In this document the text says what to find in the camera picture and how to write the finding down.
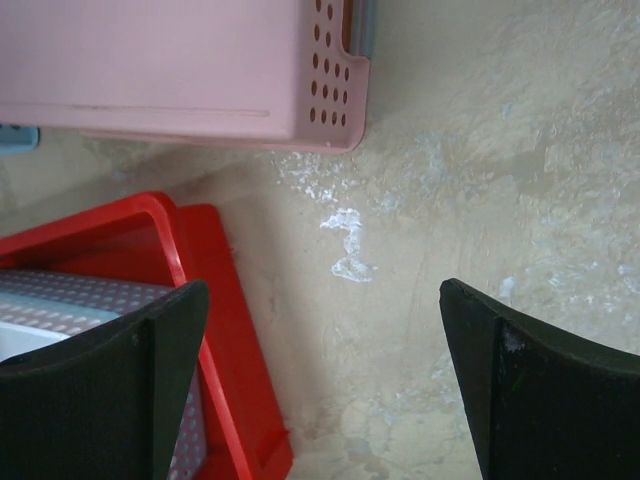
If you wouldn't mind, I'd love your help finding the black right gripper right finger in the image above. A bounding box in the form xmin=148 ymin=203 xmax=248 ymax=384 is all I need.
xmin=439 ymin=279 xmax=639 ymax=479

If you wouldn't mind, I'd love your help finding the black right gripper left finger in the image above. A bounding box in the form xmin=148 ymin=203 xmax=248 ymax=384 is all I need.
xmin=0 ymin=278 xmax=210 ymax=480

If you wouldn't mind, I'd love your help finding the pink perforated basket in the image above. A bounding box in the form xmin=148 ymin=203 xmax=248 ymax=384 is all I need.
xmin=1 ymin=1 xmax=375 ymax=153

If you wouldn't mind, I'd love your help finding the light blue perforated basket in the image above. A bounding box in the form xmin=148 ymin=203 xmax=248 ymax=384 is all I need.
xmin=0 ymin=124 xmax=40 ymax=155

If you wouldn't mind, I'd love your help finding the red plastic tray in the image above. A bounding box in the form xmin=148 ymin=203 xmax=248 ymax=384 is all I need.
xmin=1 ymin=192 xmax=293 ymax=479

